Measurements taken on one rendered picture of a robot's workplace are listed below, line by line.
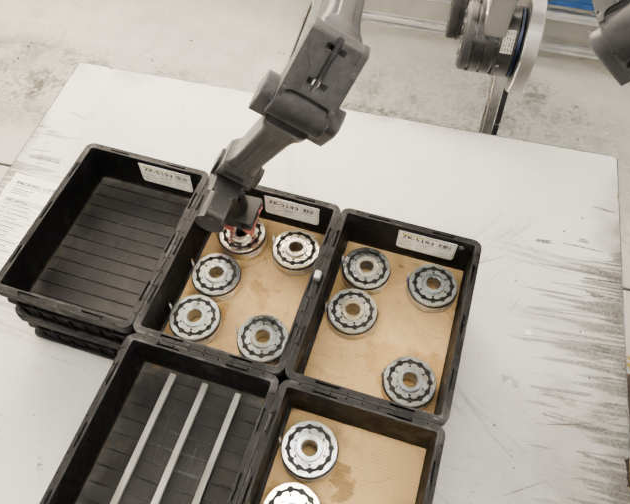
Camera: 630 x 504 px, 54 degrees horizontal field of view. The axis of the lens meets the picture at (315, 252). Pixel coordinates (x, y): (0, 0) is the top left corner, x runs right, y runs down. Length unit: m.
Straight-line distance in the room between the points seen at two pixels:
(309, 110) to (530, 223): 1.00
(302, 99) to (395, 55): 2.38
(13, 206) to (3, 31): 1.89
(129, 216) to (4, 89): 1.83
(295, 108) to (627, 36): 0.37
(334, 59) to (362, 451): 0.72
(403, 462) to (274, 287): 0.44
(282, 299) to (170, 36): 2.17
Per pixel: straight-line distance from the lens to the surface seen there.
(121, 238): 1.44
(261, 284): 1.32
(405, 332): 1.28
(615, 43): 0.75
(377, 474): 1.18
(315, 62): 0.74
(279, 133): 0.82
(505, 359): 1.45
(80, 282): 1.40
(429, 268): 1.33
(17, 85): 3.22
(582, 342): 1.53
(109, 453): 1.24
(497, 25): 1.33
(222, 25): 3.30
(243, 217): 1.25
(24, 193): 1.77
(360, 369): 1.24
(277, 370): 1.12
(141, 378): 1.27
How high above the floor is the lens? 1.97
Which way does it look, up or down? 57 degrees down
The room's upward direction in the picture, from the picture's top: 1 degrees clockwise
